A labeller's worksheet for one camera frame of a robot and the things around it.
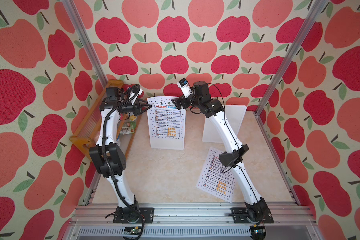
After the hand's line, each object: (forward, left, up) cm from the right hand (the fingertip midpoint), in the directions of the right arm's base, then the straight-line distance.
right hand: (179, 97), depth 82 cm
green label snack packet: (-2, +38, -30) cm, 49 cm away
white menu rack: (-8, +7, -15) cm, 18 cm away
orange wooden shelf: (-27, +44, -6) cm, 51 cm away
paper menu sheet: (-8, +7, -14) cm, 18 cm away
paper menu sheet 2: (-31, -24, -34) cm, 52 cm away
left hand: (-7, +16, -2) cm, 17 cm away
